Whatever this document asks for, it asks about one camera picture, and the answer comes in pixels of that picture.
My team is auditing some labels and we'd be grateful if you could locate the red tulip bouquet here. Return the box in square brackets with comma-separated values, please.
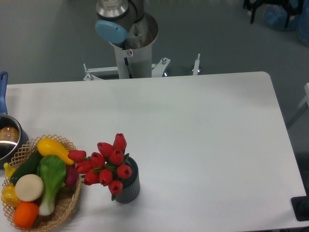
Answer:
[68, 133, 132, 201]

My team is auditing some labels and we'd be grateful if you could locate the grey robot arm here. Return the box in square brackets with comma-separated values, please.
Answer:
[95, 0, 158, 50]

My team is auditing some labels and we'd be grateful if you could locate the dark grey ribbed vase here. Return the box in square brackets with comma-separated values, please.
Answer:
[115, 157, 140, 203]

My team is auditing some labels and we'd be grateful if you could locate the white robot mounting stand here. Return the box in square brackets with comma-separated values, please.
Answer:
[83, 44, 201, 81]

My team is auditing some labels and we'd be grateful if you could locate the purple red radish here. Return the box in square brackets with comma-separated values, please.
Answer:
[64, 166, 79, 186]

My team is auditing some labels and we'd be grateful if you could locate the yellow squash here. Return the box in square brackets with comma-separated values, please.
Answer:
[37, 138, 74, 165]

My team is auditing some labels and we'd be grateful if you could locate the green bok choy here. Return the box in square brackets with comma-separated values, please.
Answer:
[37, 155, 66, 216]

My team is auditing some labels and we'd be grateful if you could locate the woven wicker basket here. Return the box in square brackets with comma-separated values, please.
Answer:
[0, 135, 81, 232]

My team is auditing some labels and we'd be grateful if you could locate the dark green cucumber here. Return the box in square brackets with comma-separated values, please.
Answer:
[10, 150, 43, 185]

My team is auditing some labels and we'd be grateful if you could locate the round cream bun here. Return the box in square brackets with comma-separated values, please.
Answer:
[15, 174, 44, 202]

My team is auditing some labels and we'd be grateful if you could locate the white furniture piece right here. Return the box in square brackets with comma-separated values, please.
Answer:
[286, 83, 309, 129]

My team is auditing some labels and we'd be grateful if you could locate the yellow banana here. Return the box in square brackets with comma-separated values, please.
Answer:
[3, 162, 16, 179]

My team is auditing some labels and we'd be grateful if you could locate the blue bag in background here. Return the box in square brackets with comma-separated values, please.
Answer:
[263, 0, 309, 46]

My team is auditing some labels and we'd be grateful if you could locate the orange fruit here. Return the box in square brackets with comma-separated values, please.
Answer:
[13, 202, 39, 229]

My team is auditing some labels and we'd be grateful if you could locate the yellow bell pepper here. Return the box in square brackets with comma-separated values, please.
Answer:
[1, 184, 22, 208]

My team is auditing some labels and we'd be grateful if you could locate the black device at table edge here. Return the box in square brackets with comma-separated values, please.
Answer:
[291, 196, 309, 221]

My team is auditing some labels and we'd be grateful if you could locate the blue handled saucepan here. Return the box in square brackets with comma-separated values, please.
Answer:
[0, 72, 28, 170]

